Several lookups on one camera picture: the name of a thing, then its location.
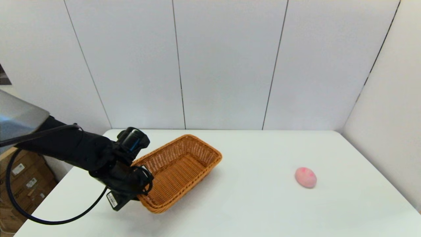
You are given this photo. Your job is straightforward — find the orange woven wicker basket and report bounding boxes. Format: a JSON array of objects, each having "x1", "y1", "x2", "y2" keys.
[{"x1": 132, "y1": 134, "x2": 223, "y2": 214}]

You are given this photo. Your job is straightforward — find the pink toy peach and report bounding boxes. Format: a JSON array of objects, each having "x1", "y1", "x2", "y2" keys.
[{"x1": 295, "y1": 167, "x2": 317, "y2": 189}]

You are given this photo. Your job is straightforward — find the brown cardboard box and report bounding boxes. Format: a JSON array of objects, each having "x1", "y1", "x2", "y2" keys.
[
  {"x1": 0, "y1": 156, "x2": 50, "y2": 191},
  {"x1": 0, "y1": 147, "x2": 35, "y2": 167},
  {"x1": 0, "y1": 186, "x2": 60, "y2": 224},
  {"x1": 0, "y1": 170, "x2": 57, "y2": 211}
]

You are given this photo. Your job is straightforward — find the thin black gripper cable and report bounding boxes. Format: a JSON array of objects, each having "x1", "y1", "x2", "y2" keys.
[{"x1": 130, "y1": 166, "x2": 154, "y2": 195}]

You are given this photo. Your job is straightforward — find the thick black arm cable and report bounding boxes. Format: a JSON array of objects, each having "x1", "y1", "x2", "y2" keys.
[{"x1": 0, "y1": 123, "x2": 109, "y2": 225}]

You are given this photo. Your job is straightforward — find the dark grey wall fixture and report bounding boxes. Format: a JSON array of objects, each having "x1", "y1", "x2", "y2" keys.
[{"x1": 0, "y1": 63, "x2": 12, "y2": 85}]

